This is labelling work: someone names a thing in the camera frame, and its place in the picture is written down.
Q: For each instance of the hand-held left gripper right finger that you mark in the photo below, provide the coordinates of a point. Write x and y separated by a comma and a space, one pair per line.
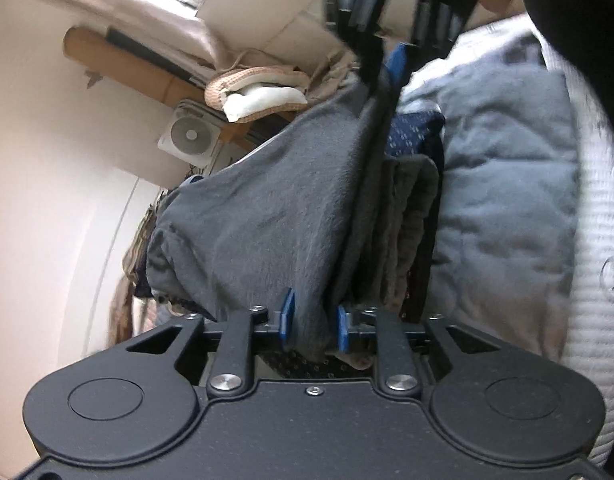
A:
343, 327

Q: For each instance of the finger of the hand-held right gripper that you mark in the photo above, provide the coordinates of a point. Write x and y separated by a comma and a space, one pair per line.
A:
372, 65
399, 67

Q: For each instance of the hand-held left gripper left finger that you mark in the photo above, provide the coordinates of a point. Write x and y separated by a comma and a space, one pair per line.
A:
287, 320

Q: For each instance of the dark grey pants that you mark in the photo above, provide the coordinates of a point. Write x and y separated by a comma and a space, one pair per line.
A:
267, 210

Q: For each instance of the stack of folded clothes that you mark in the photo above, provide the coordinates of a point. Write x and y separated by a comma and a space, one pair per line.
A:
412, 220

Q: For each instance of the white cushion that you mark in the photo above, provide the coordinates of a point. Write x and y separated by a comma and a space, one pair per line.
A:
262, 100

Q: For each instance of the grey printed quilt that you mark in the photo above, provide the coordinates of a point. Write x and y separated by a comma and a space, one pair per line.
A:
507, 200

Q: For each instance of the white box fan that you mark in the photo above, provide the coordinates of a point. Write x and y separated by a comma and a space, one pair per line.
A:
189, 135

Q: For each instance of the black flat panel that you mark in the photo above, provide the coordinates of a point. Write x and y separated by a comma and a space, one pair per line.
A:
152, 52

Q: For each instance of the beige curtain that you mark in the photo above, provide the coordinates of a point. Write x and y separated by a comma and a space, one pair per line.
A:
137, 5

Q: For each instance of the tall cardboard box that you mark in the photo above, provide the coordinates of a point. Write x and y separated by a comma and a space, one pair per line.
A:
117, 60

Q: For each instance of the small wall ornament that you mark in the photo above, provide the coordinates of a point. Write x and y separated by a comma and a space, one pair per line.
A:
94, 80

